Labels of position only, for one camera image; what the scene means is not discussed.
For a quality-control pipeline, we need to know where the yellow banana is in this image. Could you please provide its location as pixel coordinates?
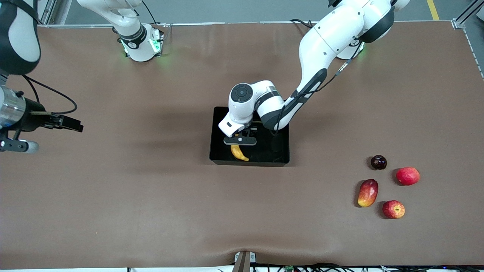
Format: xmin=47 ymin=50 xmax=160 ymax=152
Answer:
xmin=230 ymin=145 xmax=250 ymax=162

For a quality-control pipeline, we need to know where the black plastic box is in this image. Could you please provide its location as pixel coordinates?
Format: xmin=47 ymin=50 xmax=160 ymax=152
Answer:
xmin=209 ymin=107 xmax=290 ymax=167

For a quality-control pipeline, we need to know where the red yellow striped apple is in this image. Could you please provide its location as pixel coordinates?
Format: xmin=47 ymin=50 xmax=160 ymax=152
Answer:
xmin=382 ymin=200 xmax=406 ymax=219

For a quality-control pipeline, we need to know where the red yellow mango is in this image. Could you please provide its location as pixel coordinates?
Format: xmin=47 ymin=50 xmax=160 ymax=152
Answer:
xmin=357 ymin=179 xmax=379 ymax=208

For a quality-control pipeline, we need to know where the red pink round fruit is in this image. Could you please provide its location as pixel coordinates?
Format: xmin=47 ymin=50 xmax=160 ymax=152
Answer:
xmin=396 ymin=167 xmax=421 ymax=186

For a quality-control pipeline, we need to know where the silver table edge rail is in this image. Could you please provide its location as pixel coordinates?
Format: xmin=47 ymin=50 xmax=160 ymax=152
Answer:
xmin=36 ymin=21 xmax=454 ymax=28

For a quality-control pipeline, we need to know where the aluminium frame profile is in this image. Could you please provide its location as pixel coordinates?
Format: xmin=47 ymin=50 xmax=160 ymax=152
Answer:
xmin=453 ymin=0 xmax=484 ymax=29
xmin=36 ymin=0 xmax=57 ymax=28

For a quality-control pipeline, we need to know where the black right arm base cable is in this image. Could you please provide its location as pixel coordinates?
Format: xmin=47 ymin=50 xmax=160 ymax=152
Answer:
xmin=142 ymin=0 xmax=157 ymax=25

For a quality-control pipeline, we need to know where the metal clamp bracket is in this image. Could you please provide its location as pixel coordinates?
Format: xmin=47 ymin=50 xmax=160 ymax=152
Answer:
xmin=233 ymin=250 xmax=257 ymax=272

